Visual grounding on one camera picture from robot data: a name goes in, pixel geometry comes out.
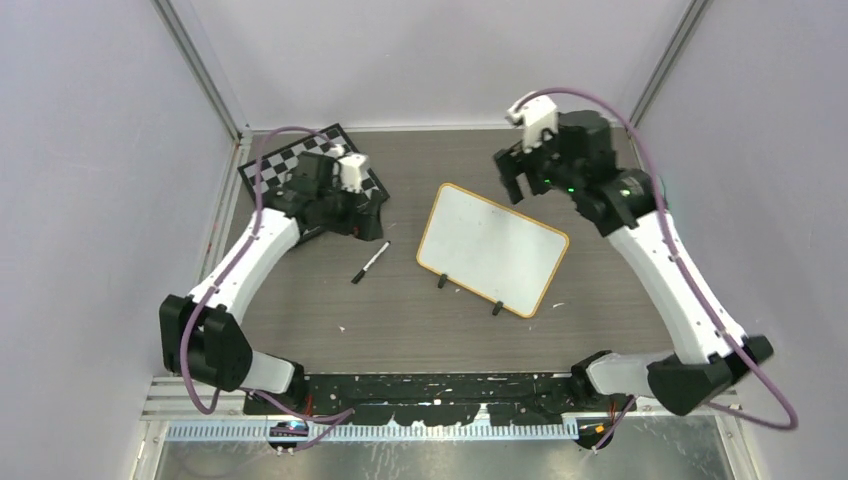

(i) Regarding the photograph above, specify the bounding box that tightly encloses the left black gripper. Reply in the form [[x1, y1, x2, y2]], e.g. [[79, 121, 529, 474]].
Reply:
[[317, 180, 382, 241]]

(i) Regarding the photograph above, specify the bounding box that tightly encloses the yellow framed whiteboard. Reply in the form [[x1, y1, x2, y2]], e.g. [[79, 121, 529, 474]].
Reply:
[[416, 183, 570, 318]]

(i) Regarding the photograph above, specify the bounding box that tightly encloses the white whiteboard marker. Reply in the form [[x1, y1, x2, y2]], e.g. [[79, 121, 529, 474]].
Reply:
[[351, 241, 391, 285]]

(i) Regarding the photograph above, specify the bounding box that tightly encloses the black white checkerboard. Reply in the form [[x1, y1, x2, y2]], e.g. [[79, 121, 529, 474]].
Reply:
[[237, 123, 391, 203]]

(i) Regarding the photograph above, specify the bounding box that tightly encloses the purple cable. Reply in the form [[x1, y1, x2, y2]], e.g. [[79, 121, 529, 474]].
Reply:
[[513, 87, 800, 455], [178, 125, 356, 452]]

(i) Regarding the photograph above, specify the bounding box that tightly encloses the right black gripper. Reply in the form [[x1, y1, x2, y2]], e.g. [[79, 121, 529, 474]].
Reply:
[[492, 119, 581, 205]]

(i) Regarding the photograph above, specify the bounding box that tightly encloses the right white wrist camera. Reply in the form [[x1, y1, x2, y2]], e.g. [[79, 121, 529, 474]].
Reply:
[[506, 92, 558, 153]]

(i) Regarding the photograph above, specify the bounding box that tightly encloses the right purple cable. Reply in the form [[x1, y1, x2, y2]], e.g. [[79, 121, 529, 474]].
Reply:
[[513, 87, 800, 455]]

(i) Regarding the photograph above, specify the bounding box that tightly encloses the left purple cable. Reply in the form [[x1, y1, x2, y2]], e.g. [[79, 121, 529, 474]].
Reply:
[[178, 125, 356, 452]]

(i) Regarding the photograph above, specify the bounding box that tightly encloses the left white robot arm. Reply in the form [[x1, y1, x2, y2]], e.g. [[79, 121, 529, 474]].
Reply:
[[159, 152, 385, 414]]

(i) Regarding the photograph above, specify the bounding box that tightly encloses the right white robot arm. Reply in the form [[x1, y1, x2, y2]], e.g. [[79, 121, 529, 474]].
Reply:
[[493, 110, 774, 416]]

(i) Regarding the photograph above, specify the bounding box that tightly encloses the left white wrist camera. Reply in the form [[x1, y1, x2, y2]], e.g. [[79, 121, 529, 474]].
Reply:
[[337, 153, 370, 193]]

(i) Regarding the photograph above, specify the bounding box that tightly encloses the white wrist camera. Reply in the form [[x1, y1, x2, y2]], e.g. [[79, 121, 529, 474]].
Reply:
[[337, 153, 370, 193], [506, 92, 558, 153]]

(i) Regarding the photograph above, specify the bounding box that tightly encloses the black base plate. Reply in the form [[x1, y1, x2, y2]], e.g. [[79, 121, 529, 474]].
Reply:
[[278, 372, 628, 427]]

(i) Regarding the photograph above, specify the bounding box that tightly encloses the aluminium frame rail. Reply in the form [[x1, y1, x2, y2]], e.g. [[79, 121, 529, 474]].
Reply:
[[139, 374, 747, 444]]

